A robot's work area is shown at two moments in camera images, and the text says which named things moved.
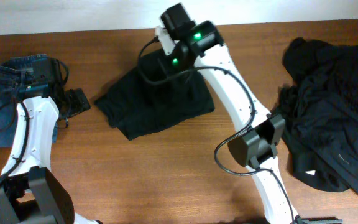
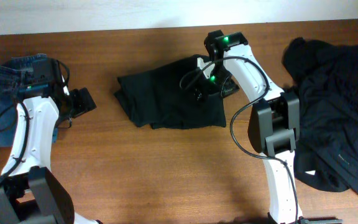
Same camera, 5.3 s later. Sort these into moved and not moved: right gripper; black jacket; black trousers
Moved: black trousers; right gripper
Not moved: black jacket
